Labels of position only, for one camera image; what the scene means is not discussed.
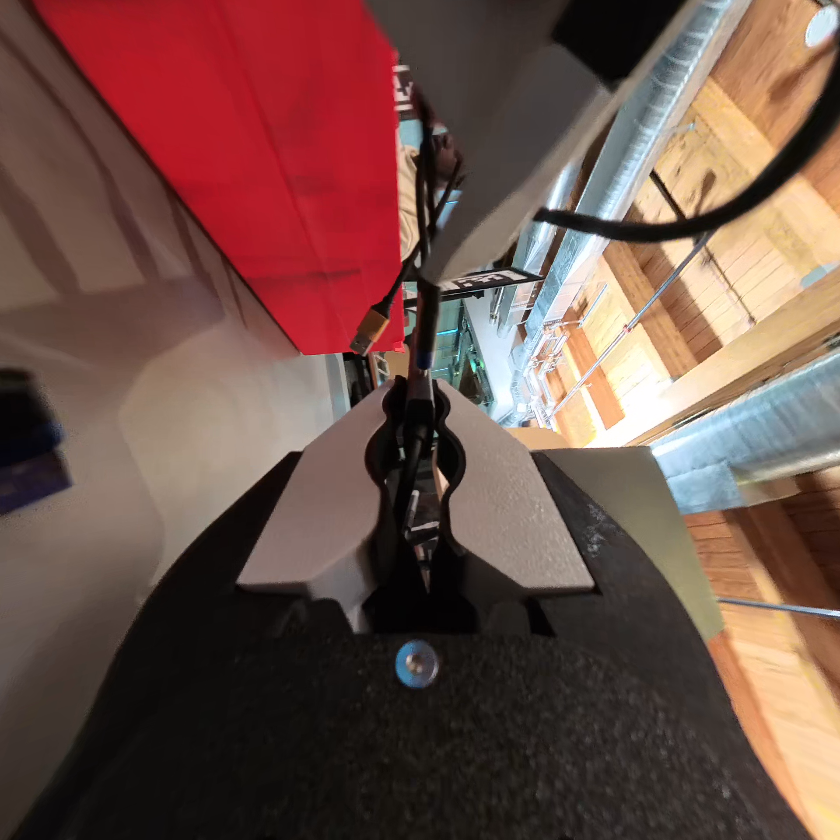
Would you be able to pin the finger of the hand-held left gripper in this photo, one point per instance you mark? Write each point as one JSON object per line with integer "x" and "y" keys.
{"x": 499, "y": 118}

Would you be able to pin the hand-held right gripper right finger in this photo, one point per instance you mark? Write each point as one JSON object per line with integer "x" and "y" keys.
{"x": 518, "y": 518}

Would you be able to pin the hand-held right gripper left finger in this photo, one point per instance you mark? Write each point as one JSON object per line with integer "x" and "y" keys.
{"x": 315, "y": 518}

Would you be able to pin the grey USB hub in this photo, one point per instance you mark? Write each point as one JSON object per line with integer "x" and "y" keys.
{"x": 418, "y": 420}

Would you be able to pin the red storage bin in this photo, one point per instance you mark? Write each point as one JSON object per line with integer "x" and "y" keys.
{"x": 229, "y": 131}

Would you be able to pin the grey desk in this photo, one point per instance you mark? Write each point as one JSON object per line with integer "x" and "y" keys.
{"x": 197, "y": 407}

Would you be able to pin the round ceiling lamp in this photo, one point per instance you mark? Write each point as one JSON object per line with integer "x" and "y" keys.
{"x": 823, "y": 23}

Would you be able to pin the spiral metal duct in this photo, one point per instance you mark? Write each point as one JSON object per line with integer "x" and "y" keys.
{"x": 623, "y": 151}

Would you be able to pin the large metal duct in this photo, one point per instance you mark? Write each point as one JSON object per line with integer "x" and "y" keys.
{"x": 754, "y": 433}

